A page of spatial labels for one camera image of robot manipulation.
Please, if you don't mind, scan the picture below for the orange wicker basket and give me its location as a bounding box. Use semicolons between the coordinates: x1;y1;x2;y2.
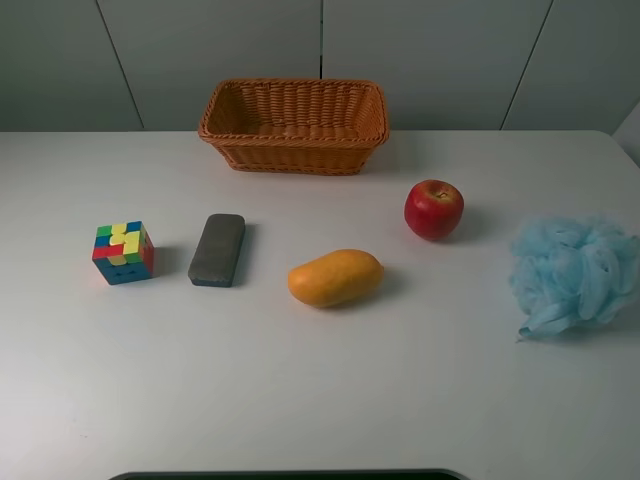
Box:
198;78;390;176

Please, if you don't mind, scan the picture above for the multicoloured puzzle cube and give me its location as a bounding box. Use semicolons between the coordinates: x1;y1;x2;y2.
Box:
92;221;155;285

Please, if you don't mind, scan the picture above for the yellow orange mango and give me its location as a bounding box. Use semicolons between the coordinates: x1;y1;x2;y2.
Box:
287;249;384;308

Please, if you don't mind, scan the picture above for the grey whiteboard eraser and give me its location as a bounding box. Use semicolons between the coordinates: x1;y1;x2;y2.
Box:
188;213;246;288

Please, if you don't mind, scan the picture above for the red apple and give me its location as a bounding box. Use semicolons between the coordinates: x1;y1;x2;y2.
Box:
404;179;464;241

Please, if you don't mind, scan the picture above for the light blue bath loofah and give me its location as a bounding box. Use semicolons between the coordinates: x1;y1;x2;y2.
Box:
509;217;639;340

